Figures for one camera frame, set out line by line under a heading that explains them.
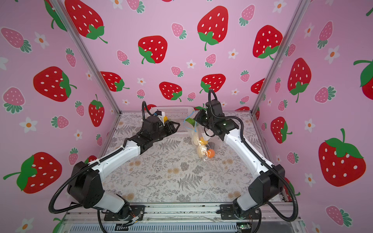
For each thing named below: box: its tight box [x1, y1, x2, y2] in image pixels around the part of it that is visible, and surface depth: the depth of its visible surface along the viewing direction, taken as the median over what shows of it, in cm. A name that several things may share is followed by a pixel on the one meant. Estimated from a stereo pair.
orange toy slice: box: [206, 148, 216, 159], surface depth 90 cm
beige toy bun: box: [196, 144, 208, 159], surface depth 90 cm
